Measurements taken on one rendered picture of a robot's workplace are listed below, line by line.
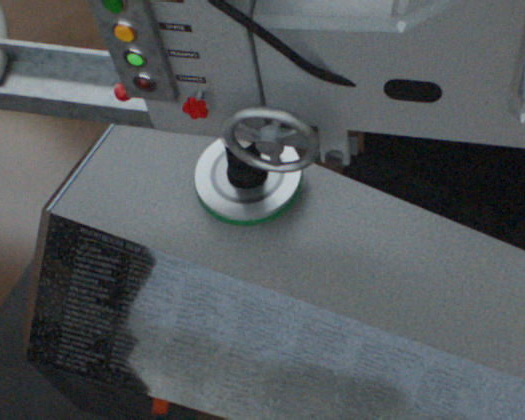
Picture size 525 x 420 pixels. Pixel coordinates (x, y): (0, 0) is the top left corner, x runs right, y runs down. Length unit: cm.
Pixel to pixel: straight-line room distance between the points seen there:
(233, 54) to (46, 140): 192
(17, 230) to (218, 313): 138
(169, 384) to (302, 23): 85
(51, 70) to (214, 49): 49
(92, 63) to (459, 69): 71
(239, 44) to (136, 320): 72
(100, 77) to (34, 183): 141
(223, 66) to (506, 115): 41
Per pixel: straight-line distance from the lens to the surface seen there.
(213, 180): 157
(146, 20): 112
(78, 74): 154
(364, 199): 157
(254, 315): 151
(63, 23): 338
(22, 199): 288
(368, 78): 113
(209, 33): 112
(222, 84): 119
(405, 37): 107
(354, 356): 147
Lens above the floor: 217
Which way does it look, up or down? 61 degrees down
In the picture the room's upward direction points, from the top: 7 degrees counter-clockwise
